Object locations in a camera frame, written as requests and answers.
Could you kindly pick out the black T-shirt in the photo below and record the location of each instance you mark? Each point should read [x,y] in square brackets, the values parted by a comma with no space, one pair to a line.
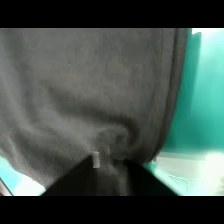
[83,86]

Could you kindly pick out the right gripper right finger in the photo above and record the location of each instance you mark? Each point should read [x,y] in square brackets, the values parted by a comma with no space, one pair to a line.
[150,183]

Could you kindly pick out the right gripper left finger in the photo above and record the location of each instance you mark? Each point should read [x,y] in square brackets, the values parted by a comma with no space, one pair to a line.
[76,181]

